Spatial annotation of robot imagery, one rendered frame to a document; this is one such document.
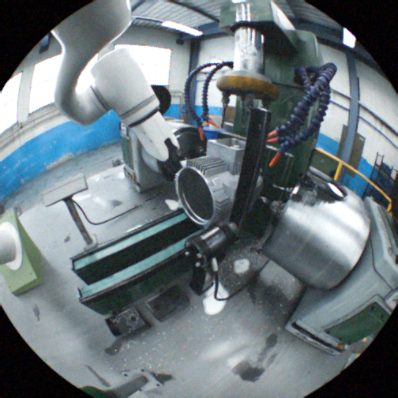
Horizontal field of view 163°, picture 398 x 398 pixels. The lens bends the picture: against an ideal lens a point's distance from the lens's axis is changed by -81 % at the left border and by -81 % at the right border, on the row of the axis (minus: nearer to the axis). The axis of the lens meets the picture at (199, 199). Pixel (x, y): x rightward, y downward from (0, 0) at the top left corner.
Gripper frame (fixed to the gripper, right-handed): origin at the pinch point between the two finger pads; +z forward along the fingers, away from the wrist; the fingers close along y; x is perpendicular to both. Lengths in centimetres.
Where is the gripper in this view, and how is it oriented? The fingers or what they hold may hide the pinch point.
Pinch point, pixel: (173, 165)
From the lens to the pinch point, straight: 39.0
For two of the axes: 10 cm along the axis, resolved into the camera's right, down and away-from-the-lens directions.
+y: 6.5, 4.7, -6.0
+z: 3.2, 5.4, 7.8
